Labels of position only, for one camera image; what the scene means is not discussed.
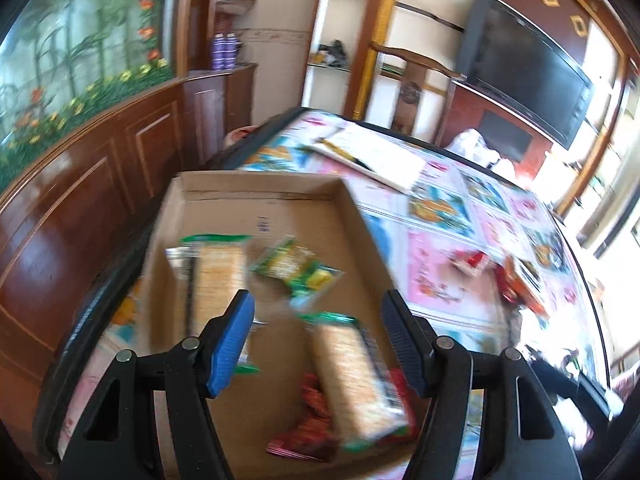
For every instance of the green cracker packet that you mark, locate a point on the green cracker packet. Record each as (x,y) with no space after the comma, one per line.
(350,380)
(220,270)

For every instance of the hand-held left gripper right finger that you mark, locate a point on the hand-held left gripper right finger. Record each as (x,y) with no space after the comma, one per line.
(405,345)

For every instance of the cardboard box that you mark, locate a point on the cardboard box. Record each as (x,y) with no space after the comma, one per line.
(300,210)

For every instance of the pink rice cooker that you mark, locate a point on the pink rice cooker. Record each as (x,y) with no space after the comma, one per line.
(240,137)

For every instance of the pink plastic basket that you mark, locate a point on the pink plastic basket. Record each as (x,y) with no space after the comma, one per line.
(224,24)

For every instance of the white notebook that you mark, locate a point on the white notebook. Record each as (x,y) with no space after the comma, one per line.
(390,160)

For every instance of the red white candy packet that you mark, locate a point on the red white candy packet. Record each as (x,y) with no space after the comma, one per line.
(470,262)

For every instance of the yellow black pen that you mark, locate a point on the yellow black pen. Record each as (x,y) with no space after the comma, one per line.
(345,154)

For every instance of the white plastic bag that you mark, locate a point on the white plastic bag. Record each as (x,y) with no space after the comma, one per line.
(470,145)
(502,165)

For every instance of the orange cracker packet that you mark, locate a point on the orange cracker packet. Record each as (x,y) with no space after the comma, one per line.
(520,285)

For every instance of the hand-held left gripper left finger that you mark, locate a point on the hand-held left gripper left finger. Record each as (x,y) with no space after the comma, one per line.
(230,340)

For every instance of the dark bag bundle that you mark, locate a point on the dark bag bundle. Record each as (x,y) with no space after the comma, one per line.
(334,54)

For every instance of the black television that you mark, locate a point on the black television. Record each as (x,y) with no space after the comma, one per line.
(530,70)

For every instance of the wooden chair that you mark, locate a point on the wooden chair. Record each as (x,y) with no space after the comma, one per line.
(412,92)

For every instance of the red patterned snack packet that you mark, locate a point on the red patterned snack packet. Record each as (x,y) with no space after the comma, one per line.
(310,430)

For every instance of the printed fruit tablecloth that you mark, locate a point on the printed fruit tablecloth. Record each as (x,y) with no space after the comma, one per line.
(440,270)

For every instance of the brown cloth bundle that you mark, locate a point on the brown cloth bundle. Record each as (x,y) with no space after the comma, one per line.
(237,5)

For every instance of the green yellow snack packet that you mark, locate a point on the green yellow snack packet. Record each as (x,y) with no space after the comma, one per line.
(295,270)

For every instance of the white shelf unit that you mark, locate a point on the white shelf unit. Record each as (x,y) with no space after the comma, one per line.
(340,10)

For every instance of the wooden television cabinet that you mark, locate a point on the wooden television cabinet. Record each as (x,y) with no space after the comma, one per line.
(500,130)

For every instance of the flower wall panel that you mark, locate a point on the flower wall panel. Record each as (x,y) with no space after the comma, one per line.
(75,50)

